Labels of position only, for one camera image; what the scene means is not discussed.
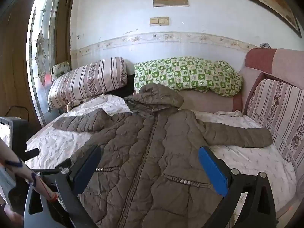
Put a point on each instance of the framed wall picture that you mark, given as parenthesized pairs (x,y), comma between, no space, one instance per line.
(273,0)

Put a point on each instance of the striped floral cushion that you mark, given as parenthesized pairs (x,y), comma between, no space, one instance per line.
(280,109)

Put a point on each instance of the striped floral pillow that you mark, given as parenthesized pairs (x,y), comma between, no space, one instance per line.
(90,80)

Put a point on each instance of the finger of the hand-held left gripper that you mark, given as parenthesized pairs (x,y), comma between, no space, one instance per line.
(32,154)

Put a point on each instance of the small floral pillow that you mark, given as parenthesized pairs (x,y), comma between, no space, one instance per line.
(61,69)

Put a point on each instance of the small grey object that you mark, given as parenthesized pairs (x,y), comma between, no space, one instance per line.
(265,45)

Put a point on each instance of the wooden door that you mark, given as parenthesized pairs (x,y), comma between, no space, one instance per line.
(14,64)

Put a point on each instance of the beige crumpled cloth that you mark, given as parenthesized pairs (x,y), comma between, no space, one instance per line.
(73,105)

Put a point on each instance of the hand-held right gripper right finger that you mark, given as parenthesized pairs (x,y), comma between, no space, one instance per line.
(212,168)

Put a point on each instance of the brown quilted hooded jacket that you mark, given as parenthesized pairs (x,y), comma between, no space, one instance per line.
(147,159)

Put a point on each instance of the green checkered pillow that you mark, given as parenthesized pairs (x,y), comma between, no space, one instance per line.
(185,73)

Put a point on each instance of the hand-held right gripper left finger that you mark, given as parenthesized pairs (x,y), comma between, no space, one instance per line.
(86,168)

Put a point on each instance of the white floral bed sheet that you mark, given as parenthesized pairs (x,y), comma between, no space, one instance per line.
(249,161)

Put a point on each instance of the pale rod with blue marks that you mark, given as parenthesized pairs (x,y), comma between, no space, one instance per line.
(23,171)

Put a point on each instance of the beige wall switch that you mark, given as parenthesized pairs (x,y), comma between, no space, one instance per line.
(159,21)

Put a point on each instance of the stained glass door pane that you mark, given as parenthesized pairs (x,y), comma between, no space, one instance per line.
(40,52)

